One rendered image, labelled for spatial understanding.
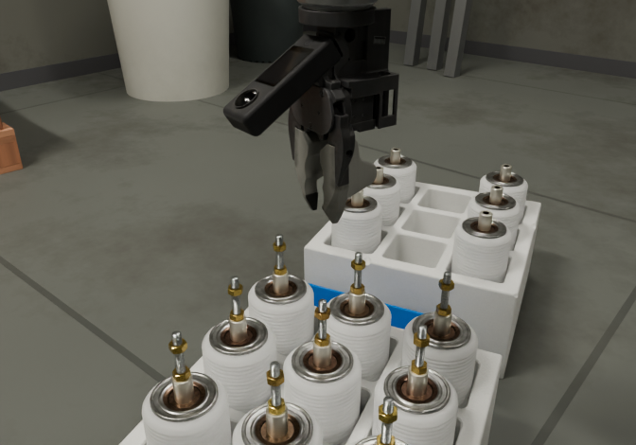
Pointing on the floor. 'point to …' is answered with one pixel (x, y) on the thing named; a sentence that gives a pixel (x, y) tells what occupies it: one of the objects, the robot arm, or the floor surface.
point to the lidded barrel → (170, 30)
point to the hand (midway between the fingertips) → (318, 206)
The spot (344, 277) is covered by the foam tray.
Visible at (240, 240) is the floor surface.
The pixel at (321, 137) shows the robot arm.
